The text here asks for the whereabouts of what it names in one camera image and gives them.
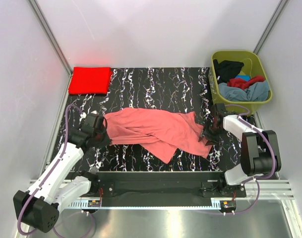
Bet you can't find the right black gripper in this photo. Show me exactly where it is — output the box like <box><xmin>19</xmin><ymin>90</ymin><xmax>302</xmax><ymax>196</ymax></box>
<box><xmin>198</xmin><ymin>119</ymin><xmax>223</xmax><ymax>146</ymax></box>

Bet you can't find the pink t shirt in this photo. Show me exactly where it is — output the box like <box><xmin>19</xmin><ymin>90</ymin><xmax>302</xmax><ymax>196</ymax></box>
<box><xmin>105</xmin><ymin>108</ymin><xmax>211</xmax><ymax>164</ymax></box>

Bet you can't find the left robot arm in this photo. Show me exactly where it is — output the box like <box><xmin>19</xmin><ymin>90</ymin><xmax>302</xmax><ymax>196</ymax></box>
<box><xmin>13</xmin><ymin>114</ymin><xmax>111</xmax><ymax>236</ymax></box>

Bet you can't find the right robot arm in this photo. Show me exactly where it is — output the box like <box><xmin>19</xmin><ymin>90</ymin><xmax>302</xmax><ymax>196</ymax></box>
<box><xmin>200</xmin><ymin>103</ymin><xmax>282</xmax><ymax>198</ymax></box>

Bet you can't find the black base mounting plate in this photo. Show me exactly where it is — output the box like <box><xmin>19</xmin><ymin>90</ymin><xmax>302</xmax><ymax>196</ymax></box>
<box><xmin>77</xmin><ymin>172</ymin><xmax>232</xmax><ymax>209</ymax></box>

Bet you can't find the folded red t shirt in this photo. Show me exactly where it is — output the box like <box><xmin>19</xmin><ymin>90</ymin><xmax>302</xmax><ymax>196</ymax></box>
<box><xmin>68</xmin><ymin>67</ymin><xmax>113</xmax><ymax>95</ymax></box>

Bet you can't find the dark red garment in bin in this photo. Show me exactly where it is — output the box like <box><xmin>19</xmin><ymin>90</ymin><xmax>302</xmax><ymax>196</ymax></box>
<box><xmin>227</xmin><ymin>75</ymin><xmax>265</xmax><ymax>90</ymax></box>

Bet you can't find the olive green plastic bin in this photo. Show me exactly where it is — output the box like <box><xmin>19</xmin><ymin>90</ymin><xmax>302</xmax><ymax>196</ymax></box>
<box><xmin>209</xmin><ymin>50</ymin><xmax>273</xmax><ymax>115</ymax></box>

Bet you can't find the grey blue garment in bin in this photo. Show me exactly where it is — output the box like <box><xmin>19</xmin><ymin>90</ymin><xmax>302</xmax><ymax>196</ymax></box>
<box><xmin>219</xmin><ymin>81</ymin><xmax>270</xmax><ymax>102</ymax></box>

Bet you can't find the black garment in bin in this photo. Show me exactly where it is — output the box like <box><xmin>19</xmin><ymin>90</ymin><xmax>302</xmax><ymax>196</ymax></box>
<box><xmin>213</xmin><ymin>59</ymin><xmax>244</xmax><ymax>83</ymax></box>

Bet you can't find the bright blue garment in bin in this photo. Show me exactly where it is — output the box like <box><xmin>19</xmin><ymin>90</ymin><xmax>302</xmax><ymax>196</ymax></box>
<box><xmin>236</xmin><ymin>75</ymin><xmax>250</xmax><ymax>81</ymax></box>

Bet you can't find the aluminium frame rail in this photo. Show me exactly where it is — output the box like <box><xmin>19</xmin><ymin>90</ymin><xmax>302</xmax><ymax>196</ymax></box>
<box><xmin>52</xmin><ymin>179</ymin><xmax>294</xmax><ymax>213</ymax></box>

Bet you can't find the left aluminium corner post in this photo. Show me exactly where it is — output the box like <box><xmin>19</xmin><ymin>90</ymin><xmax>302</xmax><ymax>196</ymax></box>
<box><xmin>26</xmin><ymin>0</ymin><xmax>74</xmax><ymax>76</ymax></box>

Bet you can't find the aluminium corner post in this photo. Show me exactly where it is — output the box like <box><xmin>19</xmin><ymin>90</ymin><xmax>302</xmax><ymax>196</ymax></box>
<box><xmin>253</xmin><ymin>0</ymin><xmax>289</xmax><ymax>55</ymax></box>
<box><xmin>26</xmin><ymin>0</ymin><xmax>74</xmax><ymax>76</ymax></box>

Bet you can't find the right aluminium corner post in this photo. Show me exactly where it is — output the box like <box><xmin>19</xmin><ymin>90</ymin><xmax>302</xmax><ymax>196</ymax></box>
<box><xmin>253</xmin><ymin>0</ymin><xmax>289</xmax><ymax>55</ymax></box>

